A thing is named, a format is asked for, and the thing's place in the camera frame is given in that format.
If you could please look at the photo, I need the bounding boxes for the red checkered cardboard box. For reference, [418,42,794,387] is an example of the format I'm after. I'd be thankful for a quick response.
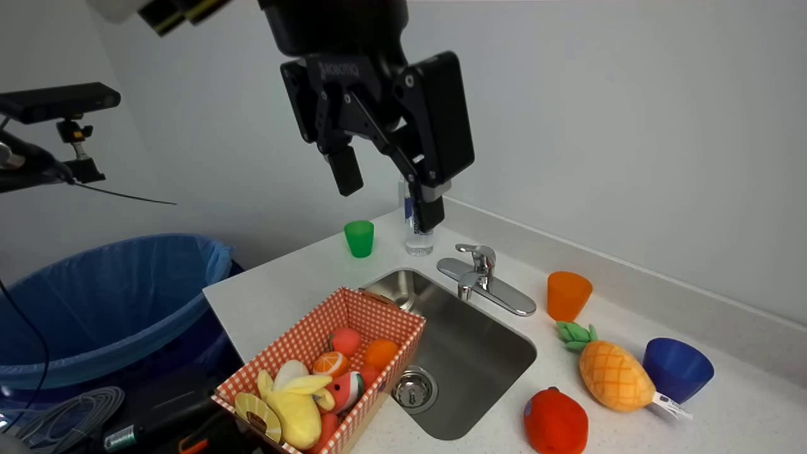
[211,289,426,454]

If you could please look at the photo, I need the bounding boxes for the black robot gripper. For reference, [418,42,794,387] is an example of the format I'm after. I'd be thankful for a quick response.
[257,0,475,232]

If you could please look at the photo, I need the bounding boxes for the red white plush toy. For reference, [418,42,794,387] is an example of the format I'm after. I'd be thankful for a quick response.
[327,371,364,412]

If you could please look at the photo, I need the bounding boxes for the yellow plush banana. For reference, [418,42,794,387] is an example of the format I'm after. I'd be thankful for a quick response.
[255,361,330,450]

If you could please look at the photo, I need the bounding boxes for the orange plush fruit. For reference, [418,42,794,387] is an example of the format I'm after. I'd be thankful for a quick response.
[364,338,398,371]

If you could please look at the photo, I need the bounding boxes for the orange plastic cup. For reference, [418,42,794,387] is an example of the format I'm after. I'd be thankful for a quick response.
[548,269,593,323]

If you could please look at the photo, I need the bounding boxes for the clear soap bottle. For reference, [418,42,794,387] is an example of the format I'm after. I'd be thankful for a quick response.
[398,180,433,253]

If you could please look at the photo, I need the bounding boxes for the red plush fruit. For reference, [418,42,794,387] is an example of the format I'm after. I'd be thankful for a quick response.
[522,385,587,454]

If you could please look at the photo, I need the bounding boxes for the stainless steel sink basin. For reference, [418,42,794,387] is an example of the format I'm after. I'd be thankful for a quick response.
[364,269,537,440]

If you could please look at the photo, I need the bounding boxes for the green plastic cup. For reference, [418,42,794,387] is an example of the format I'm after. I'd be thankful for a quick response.
[342,218,373,256]

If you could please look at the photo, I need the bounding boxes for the chrome sink faucet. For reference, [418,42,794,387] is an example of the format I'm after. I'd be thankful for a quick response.
[436,243,537,318]

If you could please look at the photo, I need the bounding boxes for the pink plush fruit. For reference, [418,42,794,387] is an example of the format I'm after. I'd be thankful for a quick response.
[330,328,364,354]

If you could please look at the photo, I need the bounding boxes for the blue lined trash bin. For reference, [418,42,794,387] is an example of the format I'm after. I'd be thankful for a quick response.
[0,235,239,391]

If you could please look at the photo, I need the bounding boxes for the plush pineapple toy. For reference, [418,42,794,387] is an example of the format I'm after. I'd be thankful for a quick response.
[554,323,687,417]

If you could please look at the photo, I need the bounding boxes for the black equipment on floor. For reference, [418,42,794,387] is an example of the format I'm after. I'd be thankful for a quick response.
[100,364,253,454]

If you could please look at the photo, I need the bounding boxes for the blue plastic bowl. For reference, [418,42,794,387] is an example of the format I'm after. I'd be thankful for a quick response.
[644,338,714,402]

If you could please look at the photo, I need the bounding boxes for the black camera on stand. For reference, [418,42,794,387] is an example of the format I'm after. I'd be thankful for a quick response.
[0,81,179,207]

